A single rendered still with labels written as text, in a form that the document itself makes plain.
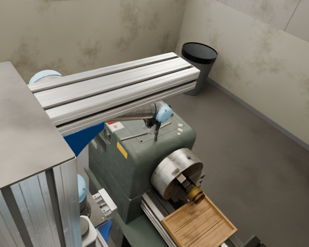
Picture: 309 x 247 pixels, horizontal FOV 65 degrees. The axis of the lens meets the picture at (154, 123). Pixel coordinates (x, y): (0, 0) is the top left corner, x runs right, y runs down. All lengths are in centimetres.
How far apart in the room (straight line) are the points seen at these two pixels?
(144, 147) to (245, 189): 197
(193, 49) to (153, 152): 313
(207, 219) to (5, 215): 142
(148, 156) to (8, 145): 109
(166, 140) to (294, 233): 205
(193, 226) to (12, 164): 138
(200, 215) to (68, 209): 132
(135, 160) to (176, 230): 50
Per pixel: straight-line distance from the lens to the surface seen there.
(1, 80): 45
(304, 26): 386
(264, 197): 321
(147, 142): 141
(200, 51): 436
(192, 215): 164
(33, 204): 35
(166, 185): 140
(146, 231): 191
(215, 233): 164
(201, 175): 154
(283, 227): 311
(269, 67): 409
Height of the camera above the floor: 227
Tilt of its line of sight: 41 degrees down
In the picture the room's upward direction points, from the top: 13 degrees clockwise
